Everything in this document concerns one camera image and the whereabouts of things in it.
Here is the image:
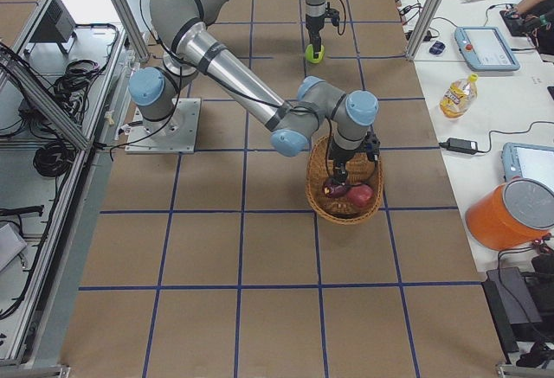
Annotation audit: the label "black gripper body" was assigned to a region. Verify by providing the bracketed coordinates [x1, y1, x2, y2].
[327, 138, 360, 167]
[305, 14, 325, 37]

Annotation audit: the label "dark red apple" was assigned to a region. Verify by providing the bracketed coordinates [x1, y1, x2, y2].
[322, 178, 351, 198]

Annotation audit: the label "green apple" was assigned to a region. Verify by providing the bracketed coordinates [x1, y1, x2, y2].
[305, 44, 325, 64]

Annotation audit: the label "red yellow streaked apple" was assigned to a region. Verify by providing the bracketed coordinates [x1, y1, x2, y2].
[345, 183, 374, 208]

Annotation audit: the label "woven wicker basket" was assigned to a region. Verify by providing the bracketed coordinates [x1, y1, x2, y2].
[306, 132, 383, 225]

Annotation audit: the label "person's hand on controller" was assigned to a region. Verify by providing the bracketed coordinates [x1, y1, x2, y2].
[504, 6, 530, 28]

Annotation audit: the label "black power adapter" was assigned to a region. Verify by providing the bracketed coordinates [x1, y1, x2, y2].
[439, 138, 479, 155]

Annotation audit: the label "small dark blue pouch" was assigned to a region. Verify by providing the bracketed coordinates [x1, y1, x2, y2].
[428, 41, 446, 55]

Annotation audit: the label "yellow drink bottle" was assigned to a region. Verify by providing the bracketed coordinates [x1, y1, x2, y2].
[439, 73, 479, 119]

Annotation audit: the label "far teach pendant tablet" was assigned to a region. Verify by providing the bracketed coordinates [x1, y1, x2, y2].
[454, 27, 520, 72]

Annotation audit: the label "teach pendant tablet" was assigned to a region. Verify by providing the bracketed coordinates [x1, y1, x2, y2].
[454, 27, 520, 72]
[501, 143, 553, 189]

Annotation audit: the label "orange bucket with lid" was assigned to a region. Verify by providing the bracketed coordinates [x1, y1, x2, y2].
[465, 177, 553, 251]

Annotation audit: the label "near teach pendant tablet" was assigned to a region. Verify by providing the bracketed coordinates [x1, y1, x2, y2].
[501, 143, 553, 189]

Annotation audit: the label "aluminium frame post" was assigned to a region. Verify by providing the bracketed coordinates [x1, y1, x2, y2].
[405, 0, 442, 61]

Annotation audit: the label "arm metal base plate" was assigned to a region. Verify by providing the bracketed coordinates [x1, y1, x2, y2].
[125, 98, 202, 154]

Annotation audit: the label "coiled black cables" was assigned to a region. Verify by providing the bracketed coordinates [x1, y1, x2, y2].
[33, 139, 73, 179]

